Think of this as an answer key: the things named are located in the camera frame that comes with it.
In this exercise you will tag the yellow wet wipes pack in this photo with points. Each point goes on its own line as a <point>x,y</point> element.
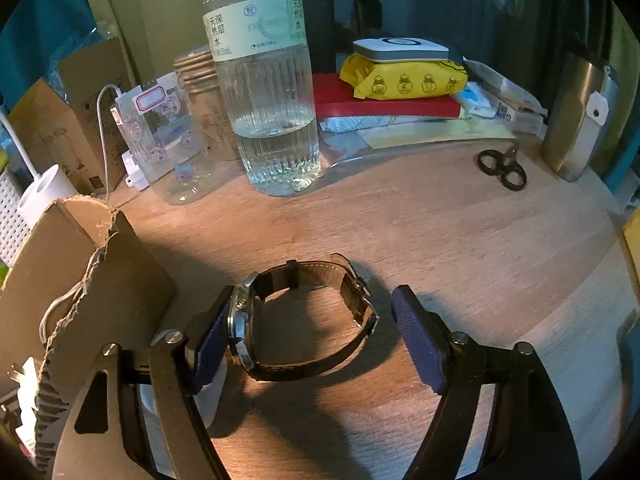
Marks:
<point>408,80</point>

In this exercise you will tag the white desk lamp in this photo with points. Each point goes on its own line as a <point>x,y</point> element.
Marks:
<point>45,189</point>

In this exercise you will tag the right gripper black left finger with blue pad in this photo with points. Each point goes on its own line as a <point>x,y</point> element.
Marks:
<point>105,436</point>

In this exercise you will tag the clear plastic sticker cup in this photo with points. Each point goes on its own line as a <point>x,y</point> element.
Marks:
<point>177,160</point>

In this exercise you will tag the black strap wristwatch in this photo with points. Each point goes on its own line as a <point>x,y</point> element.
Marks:
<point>274,328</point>

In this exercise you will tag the brown cardboard carton behind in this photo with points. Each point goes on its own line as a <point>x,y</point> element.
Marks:
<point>64,131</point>

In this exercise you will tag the glass jar with ridges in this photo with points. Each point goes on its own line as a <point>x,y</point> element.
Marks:
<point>198,78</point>

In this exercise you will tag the clear water bottle green cap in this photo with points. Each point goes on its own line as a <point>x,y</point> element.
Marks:
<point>262,60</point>

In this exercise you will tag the white plug adapter in box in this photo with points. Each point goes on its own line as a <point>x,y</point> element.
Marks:
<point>26,377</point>

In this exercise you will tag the steel thermos tumbler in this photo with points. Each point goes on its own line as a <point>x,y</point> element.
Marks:
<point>581,114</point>

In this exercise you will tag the white charger with cable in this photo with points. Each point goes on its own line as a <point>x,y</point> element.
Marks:
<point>118,162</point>

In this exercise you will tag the yellow tissue box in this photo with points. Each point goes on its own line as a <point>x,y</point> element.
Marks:
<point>632,236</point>

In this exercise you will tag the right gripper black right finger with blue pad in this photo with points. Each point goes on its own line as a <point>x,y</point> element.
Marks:
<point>528,435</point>

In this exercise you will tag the white earbuds case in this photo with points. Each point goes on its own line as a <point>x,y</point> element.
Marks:
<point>207,400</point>

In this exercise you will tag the white flat device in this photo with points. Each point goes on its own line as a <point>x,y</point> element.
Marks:
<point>400,49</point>

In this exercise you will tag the white perforated basket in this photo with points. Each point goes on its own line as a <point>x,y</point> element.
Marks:
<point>13,228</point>

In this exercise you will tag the brown cardboard box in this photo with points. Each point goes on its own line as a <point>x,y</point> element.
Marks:
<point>82,279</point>

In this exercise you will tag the black handled scissors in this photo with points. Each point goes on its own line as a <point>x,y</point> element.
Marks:
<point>504,166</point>

